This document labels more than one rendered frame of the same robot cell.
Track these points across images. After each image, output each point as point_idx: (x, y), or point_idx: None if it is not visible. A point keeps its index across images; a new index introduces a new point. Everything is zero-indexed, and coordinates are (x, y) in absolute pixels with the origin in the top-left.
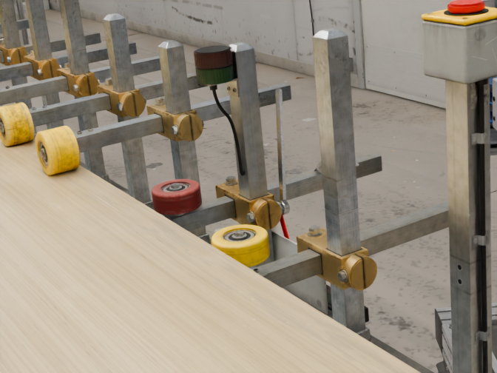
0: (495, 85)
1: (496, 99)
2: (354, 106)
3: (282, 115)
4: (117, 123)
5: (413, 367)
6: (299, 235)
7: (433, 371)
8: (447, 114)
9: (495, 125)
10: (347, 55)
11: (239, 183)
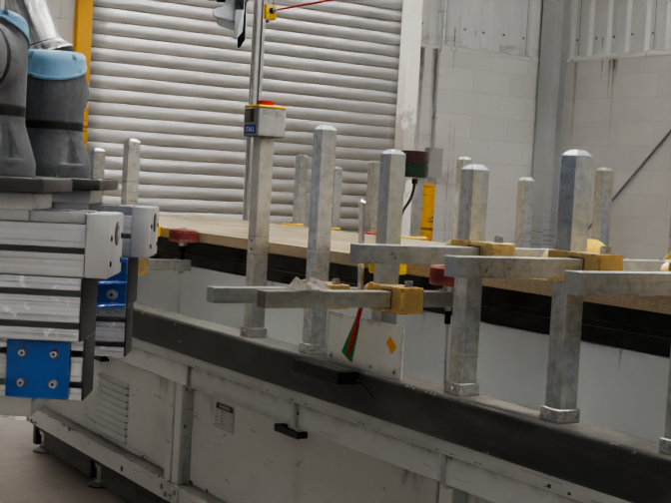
0: (152, 212)
1: (152, 225)
2: None
3: (358, 221)
4: (534, 249)
5: (276, 345)
6: (346, 284)
7: (264, 344)
8: (273, 158)
9: (150, 252)
10: (314, 142)
11: (398, 273)
